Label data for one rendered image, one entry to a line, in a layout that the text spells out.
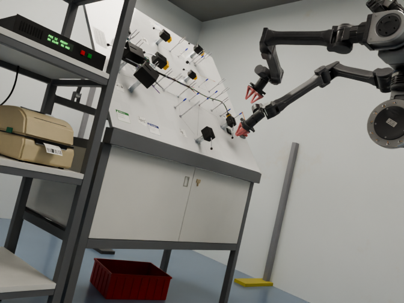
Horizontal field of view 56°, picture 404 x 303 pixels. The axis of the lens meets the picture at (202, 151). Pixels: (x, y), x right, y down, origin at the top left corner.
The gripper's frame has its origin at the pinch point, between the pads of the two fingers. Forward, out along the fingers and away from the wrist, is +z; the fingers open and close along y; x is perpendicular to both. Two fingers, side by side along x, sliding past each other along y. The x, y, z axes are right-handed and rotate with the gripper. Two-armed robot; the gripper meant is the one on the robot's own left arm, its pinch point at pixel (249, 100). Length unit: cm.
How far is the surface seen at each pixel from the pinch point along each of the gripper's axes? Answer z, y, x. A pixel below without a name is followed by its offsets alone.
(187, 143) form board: 36, 37, 23
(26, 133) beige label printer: 55, 114, 43
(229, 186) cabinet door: 47, -8, 22
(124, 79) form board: 27, 77, 5
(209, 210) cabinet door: 62, 3, 31
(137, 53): 13, 80, 9
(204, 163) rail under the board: 40, 24, 28
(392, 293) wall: 47, -133, 86
